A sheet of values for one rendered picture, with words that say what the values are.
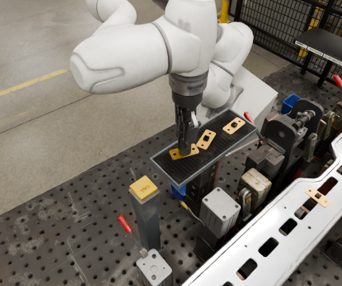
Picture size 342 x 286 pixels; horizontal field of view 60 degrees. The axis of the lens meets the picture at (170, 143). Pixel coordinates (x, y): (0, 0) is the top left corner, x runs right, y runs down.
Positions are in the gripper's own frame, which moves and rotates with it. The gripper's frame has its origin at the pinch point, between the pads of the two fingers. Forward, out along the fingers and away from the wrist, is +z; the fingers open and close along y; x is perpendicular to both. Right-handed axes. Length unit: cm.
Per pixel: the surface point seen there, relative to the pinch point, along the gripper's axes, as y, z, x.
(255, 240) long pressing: 24.5, 25.9, 15.2
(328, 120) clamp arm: -6, 17, 64
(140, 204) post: 7.9, 11.9, -16.2
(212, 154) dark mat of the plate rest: -0.5, 9.9, 10.2
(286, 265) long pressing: 34.3, 25.9, 19.9
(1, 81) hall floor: -244, 126, -103
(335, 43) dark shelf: -58, 23, 114
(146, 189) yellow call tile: 5.2, 9.9, -13.6
